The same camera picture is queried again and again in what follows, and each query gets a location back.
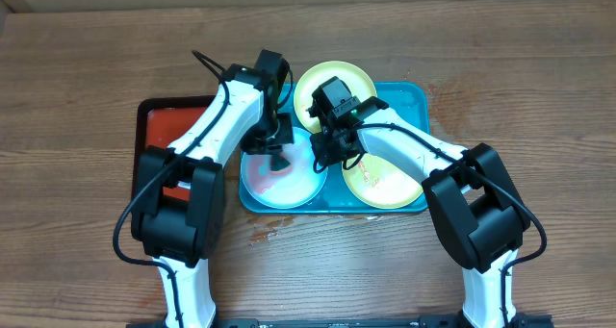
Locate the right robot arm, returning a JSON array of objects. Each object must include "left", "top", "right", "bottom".
[{"left": 307, "top": 97, "right": 530, "bottom": 327}]

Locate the light blue plate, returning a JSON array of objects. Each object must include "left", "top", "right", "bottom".
[{"left": 239, "top": 127, "right": 327, "bottom": 214}]

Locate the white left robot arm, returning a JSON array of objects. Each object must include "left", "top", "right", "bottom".
[{"left": 119, "top": 52, "right": 293, "bottom": 327}]

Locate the green and pink sponge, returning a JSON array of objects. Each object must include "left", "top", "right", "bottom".
[{"left": 269, "top": 153, "right": 291, "bottom": 174}]

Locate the yellow-green plate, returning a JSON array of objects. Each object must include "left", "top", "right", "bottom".
[
  {"left": 294, "top": 61, "right": 377, "bottom": 134},
  {"left": 342, "top": 154, "right": 424, "bottom": 210}
]

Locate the blue plastic tray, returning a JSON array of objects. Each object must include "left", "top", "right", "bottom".
[{"left": 239, "top": 82, "right": 430, "bottom": 214}]

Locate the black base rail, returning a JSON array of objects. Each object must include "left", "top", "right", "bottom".
[{"left": 126, "top": 312, "right": 554, "bottom": 328}]

